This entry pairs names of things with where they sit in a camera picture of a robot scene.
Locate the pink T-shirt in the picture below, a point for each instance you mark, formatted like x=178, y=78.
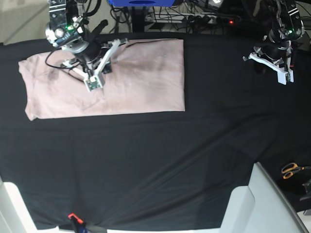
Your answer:
x=147, y=76

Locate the blue box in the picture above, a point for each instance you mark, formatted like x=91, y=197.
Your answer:
x=142, y=3

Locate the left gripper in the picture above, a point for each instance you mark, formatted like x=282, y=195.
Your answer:
x=276, y=56

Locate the red clamp bottom edge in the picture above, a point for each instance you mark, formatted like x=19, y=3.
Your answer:
x=75, y=218

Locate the white power strip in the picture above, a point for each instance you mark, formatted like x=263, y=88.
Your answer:
x=160, y=17

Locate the black power strip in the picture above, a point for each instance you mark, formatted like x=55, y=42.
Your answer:
x=228, y=20

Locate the orange handled scissors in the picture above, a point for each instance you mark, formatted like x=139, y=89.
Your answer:
x=292, y=168

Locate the black table leg post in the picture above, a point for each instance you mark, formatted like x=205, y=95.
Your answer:
x=138, y=19

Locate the black table cloth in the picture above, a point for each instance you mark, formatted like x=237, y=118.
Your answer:
x=159, y=171

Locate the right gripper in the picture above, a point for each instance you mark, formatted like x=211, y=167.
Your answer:
x=92, y=59

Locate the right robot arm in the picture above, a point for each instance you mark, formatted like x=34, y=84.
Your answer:
x=68, y=30

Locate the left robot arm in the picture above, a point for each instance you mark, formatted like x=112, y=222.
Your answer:
x=281, y=19

